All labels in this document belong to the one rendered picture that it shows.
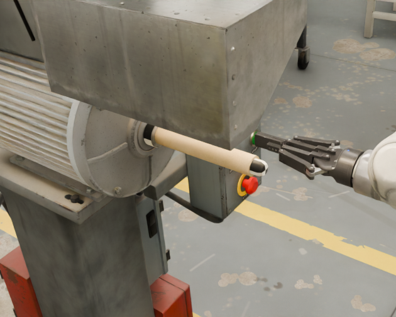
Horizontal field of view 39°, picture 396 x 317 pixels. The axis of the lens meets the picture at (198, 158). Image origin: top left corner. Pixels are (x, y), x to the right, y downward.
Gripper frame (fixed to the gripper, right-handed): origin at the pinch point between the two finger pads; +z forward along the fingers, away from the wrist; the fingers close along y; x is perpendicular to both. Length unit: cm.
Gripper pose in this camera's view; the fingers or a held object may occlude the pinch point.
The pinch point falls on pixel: (269, 142)
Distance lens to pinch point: 123.4
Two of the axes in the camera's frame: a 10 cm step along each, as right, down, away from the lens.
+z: -8.0, -2.8, 5.3
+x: -0.7, -8.3, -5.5
